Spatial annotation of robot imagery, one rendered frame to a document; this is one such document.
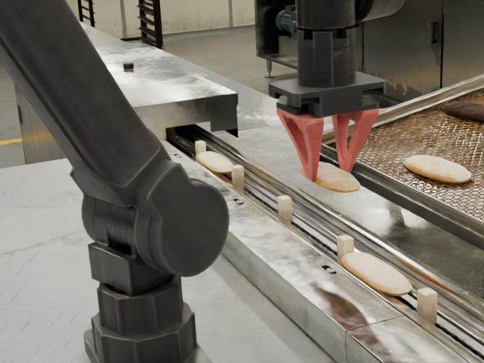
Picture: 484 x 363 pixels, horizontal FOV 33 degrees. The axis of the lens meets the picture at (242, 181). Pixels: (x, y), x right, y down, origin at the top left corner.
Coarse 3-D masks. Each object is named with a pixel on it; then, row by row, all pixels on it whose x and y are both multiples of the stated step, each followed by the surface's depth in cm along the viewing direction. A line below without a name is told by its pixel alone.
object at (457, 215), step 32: (448, 96) 114; (352, 128) 110; (384, 128) 109; (416, 128) 106; (480, 128) 102; (448, 160) 95; (480, 160) 93; (416, 192) 87; (448, 192) 87; (480, 224) 78
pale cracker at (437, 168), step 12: (420, 156) 95; (432, 156) 94; (408, 168) 95; (420, 168) 93; (432, 168) 92; (444, 168) 91; (456, 168) 90; (444, 180) 89; (456, 180) 89; (468, 180) 89
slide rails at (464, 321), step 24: (192, 144) 126; (240, 192) 104; (264, 192) 103; (312, 216) 95; (312, 240) 88; (336, 240) 88; (408, 312) 72; (456, 312) 71; (480, 336) 67; (480, 360) 64
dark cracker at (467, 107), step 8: (448, 104) 110; (456, 104) 109; (464, 104) 108; (472, 104) 107; (480, 104) 107; (448, 112) 109; (456, 112) 107; (464, 112) 106; (472, 112) 105; (480, 112) 104; (480, 120) 104
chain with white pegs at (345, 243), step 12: (168, 132) 132; (180, 144) 130; (204, 144) 120; (240, 168) 107; (240, 180) 108; (264, 204) 103; (288, 204) 95; (288, 216) 96; (300, 228) 94; (348, 240) 83; (336, 252) 87; (348, 252) 83; (420, 300) 71; (432, 300) 71; (420, 312) 71; (432, 312) 71; (456, 336) 69; (468, 348) 67
